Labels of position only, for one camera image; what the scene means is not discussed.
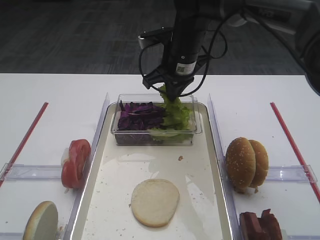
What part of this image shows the lettuce remaining in box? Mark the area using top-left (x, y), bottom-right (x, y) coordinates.
top-left (148, 128), bottom-right (194, 144)

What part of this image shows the shredded purple cabbage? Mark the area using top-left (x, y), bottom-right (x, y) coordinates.
top-left (117, 101), bottom-right (166, 131)

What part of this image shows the front tomato slice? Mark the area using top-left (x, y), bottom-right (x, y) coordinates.
top-left (61, 151), bottom-right (86, 189)

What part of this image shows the sesame bun top front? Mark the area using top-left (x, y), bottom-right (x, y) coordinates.
top-left (225, 137), bottom-right (256, 192)

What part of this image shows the red rail strip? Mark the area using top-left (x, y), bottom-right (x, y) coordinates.
top-left (270, 102), bottom-right (320, 202)
top-left (0, 102), bottom-right (49, 186)

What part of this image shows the upright bun half left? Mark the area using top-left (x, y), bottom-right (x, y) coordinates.
top-left (22, 201), bottom-right (58, 240)

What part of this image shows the green lettuce leaf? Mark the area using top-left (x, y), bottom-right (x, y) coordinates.
top-left (160, 93), bottom-right (191, 131)

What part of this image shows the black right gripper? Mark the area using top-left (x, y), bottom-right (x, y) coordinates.
top-left (142, 24), bottom-right (207, 101)

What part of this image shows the meat patty slice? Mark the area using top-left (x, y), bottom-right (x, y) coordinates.
top-left (258, 208), bottom-right (283, 240)
top-left (239, 212), bottom-right (264, 240)

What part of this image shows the bottom bun half on tray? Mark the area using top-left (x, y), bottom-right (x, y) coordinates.
top-left (130, 178), bottom-right (180, 228)

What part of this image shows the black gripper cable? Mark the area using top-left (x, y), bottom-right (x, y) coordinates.
top-left (138, 7), bottom-right (320, 98)

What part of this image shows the rear tomato slice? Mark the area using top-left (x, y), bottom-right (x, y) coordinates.
top-left (69, 139), bottom-right (91, 179)

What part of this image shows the meat patty slice left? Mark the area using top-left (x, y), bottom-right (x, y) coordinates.
top-left (239, 212), bottom-right (264, 240)

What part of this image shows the tomato slice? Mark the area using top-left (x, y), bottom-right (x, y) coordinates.
top-left (61, 151), bottom-right (86, 189)
top-left (69, 139), bottom-right (91, 179)

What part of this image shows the left red rail strip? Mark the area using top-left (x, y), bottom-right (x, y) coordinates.
top-left (0, 102), bottom-right (49, 186)

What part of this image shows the right clear divider rail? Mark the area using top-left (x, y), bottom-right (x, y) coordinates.
top-left (207, 94), bottom-right (243, 240)

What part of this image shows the white pusher block tomato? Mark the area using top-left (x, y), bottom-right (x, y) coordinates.
top-left (61, 147), bottom-right (69, 166)

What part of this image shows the silver metal tray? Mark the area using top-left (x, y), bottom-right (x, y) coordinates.
top-left (71, 103), bottom-right (231, 240)

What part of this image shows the left clear pusher track upper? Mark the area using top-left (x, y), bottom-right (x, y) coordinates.
top-left (0, 163), bottom-right (63, 181)

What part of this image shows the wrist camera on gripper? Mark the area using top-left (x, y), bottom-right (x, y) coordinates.
top-left (138, 27), bottom-right (173, 49)

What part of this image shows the meat patty slice right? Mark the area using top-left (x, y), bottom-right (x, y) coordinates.
top-left (258, 208), bottom-right (283, 240)

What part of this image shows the clear plastic salad box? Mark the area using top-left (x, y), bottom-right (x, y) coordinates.
top-left (110, 94), bottom-right (202, 146)

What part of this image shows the right clear pusher track upper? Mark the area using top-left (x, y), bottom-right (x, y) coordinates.
top-left (265, 165), bottom-right (318, 183)

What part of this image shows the sesame bun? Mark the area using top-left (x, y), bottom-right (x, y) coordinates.
top-left (225, 137), bottom-right (256, 192)
top-left (249, 139), bottom-right (269, 189)

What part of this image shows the right red rail strip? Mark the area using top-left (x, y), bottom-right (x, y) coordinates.
top-left (270, 102), bottom-right (320, 202)

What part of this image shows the sesame bun top rear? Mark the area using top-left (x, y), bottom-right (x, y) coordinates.
top-left (249, 139), bottom-right (269, 189)

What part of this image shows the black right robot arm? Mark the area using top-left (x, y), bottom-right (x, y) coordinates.
top-left (138, 0), bottom-right (320, 101)

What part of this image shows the clear pusher track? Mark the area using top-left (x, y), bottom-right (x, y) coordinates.
top-left (265, 165), bottom-right (318, 183)
top-left (0, 163), bottom-right (63, 181)

